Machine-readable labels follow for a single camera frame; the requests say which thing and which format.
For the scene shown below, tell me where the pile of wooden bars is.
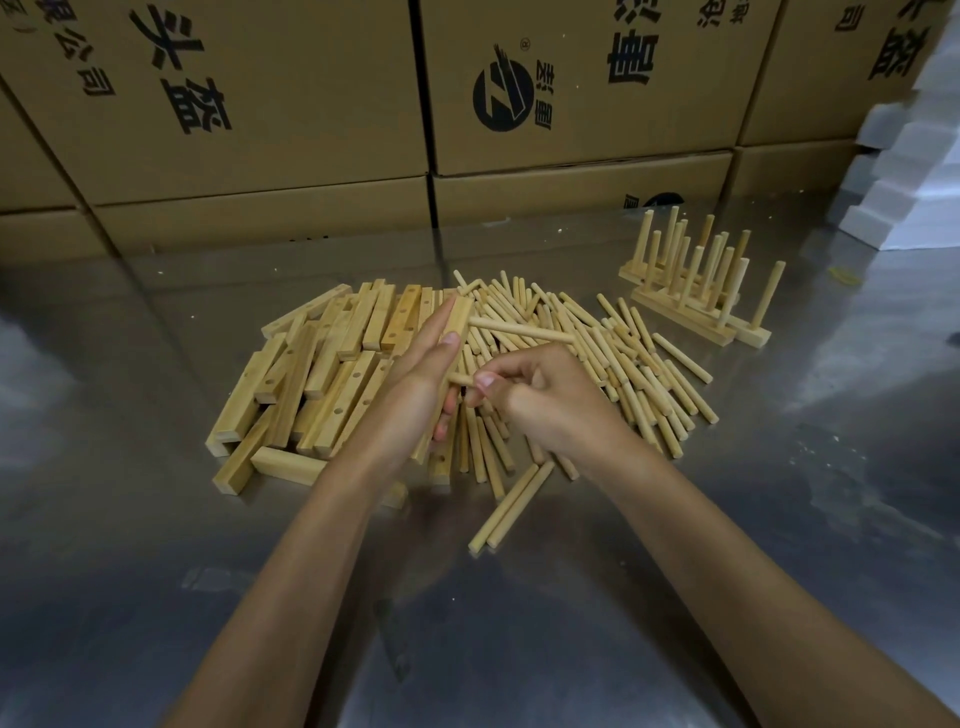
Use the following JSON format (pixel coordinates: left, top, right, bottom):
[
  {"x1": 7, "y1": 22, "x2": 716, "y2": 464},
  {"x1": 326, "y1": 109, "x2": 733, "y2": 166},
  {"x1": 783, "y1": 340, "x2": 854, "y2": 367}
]
[{"x1": 204, "y1": 279, "x2": 459, "y2": 511}]

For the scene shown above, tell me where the wooden peg rack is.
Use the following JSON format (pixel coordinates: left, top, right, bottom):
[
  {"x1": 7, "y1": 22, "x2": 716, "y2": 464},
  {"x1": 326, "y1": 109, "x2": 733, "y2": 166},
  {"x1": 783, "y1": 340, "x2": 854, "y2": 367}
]
[
  {"x1": 675, "y1": 217, "x2": 787, "y2": 351},
  {"x1": 617, "y1": 208, "x2": 751, "y2": 309},
  {"x1": 631, "y1": 225, "x2": 740, "y2": 348}
]

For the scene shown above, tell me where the stack of cardboard boxes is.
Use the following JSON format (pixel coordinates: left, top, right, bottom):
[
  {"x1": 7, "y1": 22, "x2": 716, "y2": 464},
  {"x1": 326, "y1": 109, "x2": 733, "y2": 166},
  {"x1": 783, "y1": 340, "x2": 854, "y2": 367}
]
[{"x1": 0, "y1": 0, "x2": 954, "y2": 264}]

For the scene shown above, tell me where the person's right hand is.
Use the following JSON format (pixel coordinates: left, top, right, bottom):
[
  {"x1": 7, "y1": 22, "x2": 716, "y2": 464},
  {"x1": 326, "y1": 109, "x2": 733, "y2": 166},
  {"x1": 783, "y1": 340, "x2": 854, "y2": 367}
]
[{"x1": 466, "y1": 345, "x2": 640, "y2": 483}]

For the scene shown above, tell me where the person's right forearm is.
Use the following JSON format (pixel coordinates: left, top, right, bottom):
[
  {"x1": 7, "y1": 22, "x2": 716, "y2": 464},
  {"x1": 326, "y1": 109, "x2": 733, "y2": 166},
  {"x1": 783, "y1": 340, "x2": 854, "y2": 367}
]
[{"x1": 588, "y1": 433, "x2": 960, "y2": 728}]

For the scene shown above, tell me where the person's left hand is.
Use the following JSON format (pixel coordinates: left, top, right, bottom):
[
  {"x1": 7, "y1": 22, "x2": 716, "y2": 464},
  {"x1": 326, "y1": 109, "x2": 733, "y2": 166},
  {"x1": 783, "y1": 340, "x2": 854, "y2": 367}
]
[{"x1": 341, "y1": 297, "x2": 462, "y2": 489}]

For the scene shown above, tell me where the pile of wooden dowels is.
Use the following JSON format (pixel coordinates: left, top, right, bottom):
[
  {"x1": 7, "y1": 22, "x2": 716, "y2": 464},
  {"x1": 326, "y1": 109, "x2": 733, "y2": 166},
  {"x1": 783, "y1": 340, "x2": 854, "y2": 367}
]
[{"x1": 450, "y1": 270, "x2": 721, "y2": 558}]

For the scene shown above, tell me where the stack of white foam blocks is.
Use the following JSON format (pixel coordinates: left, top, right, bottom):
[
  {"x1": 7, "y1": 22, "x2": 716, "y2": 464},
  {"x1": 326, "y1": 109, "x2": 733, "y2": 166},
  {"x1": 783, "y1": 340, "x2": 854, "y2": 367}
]
[{"x1": 838, "y1": 22, "x2": 960, "y2": 252}]

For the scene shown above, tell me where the wooden bar with holes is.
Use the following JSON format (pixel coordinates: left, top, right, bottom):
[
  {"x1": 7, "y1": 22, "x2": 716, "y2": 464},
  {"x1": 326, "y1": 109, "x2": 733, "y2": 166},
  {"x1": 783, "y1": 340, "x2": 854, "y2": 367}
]
[{"x1": 427, "y1": 294, "x2": 477, "y2": 495}]

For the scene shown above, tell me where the person's left forearm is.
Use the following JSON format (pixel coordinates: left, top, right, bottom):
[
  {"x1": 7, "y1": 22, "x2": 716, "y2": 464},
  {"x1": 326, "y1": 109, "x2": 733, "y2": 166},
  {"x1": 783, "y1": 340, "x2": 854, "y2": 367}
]
[{"x1": 161, "y1": 457, "x2": 384, "y2": 728}]

